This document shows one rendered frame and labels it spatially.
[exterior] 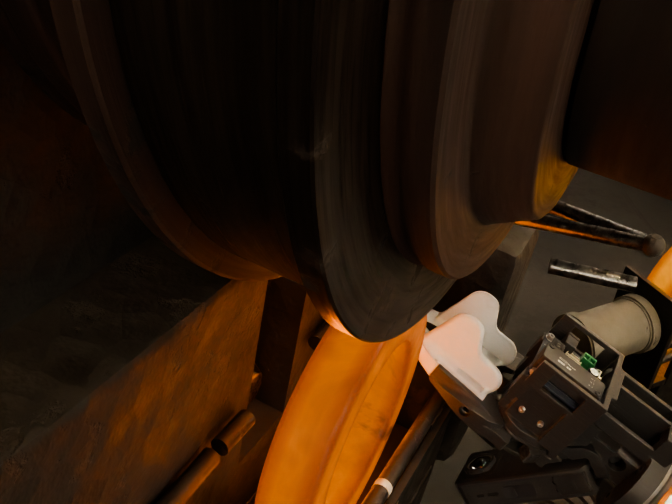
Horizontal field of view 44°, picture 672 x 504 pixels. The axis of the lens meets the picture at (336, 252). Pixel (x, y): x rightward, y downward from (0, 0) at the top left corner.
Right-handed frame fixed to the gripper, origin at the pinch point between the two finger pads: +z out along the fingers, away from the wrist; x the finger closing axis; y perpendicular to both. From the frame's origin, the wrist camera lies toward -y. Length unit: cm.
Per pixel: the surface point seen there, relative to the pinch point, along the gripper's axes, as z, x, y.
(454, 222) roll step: 0.9, 25.6, 24.2
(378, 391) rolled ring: -1.3, 6.7, -1.2
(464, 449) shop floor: -24, -72, -71
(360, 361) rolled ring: 0.8, 16.4, 8.4
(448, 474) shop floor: -23, -64, -71
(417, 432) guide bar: -5.2, 6.7, -2.0
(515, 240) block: -2.7, -9.3, 6.1
